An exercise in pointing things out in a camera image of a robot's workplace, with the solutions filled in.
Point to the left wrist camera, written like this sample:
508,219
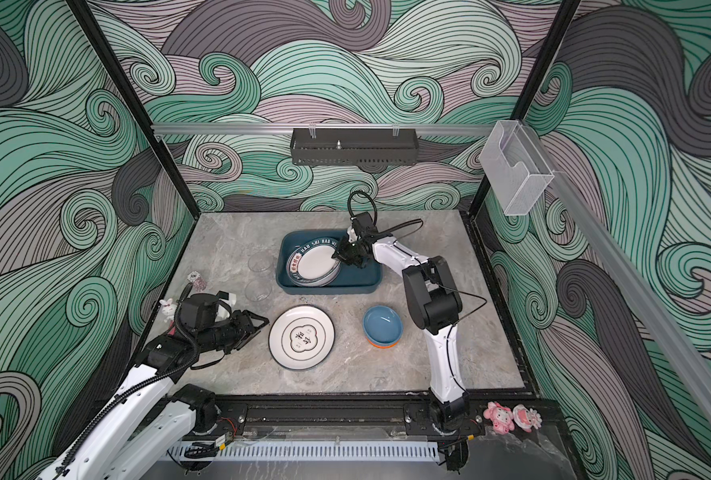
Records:
202,306

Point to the pink checkered small cup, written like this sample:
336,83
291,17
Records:
197,281

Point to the blue bowl on stack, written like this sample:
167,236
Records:
382,324

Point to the white rabbit figurine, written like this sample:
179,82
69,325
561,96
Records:
168,309

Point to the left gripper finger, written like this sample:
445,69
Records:
248,317
248,334

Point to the white plate cloud emblem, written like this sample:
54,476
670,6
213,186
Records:
302,338

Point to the clear cup near left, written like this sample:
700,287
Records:
258,290

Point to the plate with red characters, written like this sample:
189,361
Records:
293,267

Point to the black frame post right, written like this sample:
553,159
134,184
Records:
545,58

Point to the clear cup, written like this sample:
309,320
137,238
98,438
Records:
258,290
262,263

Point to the orange bowl under stack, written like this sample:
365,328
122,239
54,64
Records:
382,345

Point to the black frame post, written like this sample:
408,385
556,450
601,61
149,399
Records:
545,58
86,19

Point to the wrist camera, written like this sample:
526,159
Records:
202,306
363,226

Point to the aluminium rail back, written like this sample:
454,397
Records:
244,128

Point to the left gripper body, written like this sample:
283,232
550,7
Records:
226,334

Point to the clear acrylic wall holder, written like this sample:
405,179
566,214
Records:
517,166

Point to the black frame post left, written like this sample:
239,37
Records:
86,19

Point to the green rim hao wei plate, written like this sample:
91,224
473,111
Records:
318,264

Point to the pink white plush toy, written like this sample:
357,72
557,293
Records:
528,419

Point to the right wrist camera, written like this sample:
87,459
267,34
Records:
363,226

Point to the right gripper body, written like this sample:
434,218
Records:
358,255

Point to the aluminium rail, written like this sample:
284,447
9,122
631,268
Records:
688,364
244,128

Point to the clear cup far left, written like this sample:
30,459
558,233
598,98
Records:
262,263

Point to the black wall shelf tray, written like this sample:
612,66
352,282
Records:
371,147

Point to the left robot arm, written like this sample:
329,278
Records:
144,419

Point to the white slotted cable duct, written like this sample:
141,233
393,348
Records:
348,451

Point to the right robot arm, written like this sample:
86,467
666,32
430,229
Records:
434,305

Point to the aluminium rail right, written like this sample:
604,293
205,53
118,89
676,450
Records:
688,364

